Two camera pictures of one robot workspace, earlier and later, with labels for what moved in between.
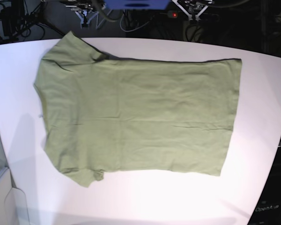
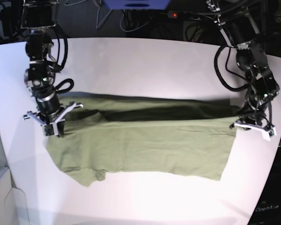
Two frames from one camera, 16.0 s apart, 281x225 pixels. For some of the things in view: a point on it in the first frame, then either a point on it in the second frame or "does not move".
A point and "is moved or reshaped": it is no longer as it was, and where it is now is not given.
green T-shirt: (102, 114) is moved or reshaped
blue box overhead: (121, 4) does not move
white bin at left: (8, 206) does not move
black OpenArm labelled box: (274, 206) does not move
